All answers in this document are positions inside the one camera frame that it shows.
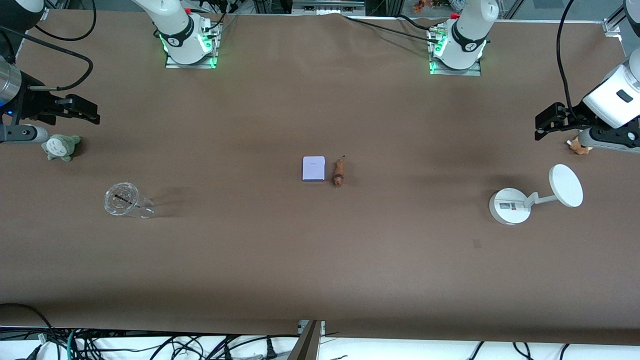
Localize brown lion statue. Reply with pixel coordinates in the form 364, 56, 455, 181
332, 155, 347, 189

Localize small orange-brown plush toy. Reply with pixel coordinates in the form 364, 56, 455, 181
567, 131, 594, 155

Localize grey-green totoro plush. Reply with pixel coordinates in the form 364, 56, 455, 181
41, 133, 82, 162

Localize clear plastic cup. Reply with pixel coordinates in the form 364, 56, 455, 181
103, 182, 156, 219

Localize brown table cover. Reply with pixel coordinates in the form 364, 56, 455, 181
0, 9, 640, 346

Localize brown support beam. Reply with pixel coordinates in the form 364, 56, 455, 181
286, 320, 324, 360

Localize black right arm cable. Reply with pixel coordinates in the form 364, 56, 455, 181
0, 0, 97, 92

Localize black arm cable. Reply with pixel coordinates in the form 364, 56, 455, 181
0, 0, 97, 92
556, 0, 577, 121

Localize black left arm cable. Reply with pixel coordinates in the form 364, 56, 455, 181
556, 0, 577, 121

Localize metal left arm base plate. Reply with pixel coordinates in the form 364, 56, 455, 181
428, 26, 483, 77

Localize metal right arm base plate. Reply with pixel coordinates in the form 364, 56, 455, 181
164, 21, 220, 70

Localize thick black cable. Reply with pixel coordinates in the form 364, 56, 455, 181
0, 302, 52, 360

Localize grey metal rail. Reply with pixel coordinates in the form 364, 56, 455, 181
292, 0, 367, 15

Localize silver metal bracket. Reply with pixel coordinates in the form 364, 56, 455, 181
297, 319, 327, 336

